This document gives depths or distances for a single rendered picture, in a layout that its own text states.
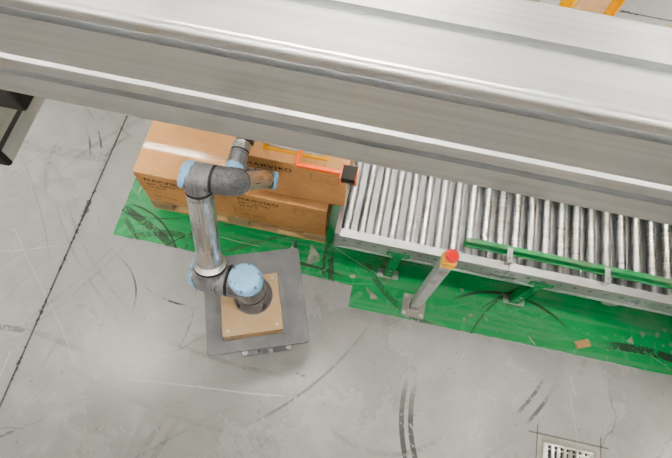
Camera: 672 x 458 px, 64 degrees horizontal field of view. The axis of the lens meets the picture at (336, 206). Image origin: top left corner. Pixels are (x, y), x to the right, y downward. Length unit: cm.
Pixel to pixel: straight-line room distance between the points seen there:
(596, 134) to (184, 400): 332
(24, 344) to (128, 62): 357
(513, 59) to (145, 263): 354
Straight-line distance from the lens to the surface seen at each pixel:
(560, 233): 346
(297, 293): 281
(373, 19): 36
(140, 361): 365
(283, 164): 278
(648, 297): 352
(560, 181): 43
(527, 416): 372
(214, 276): 251
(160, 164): 343
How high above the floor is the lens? 347
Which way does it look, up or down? 66 degrees down
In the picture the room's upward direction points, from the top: 7 degrees clockwise
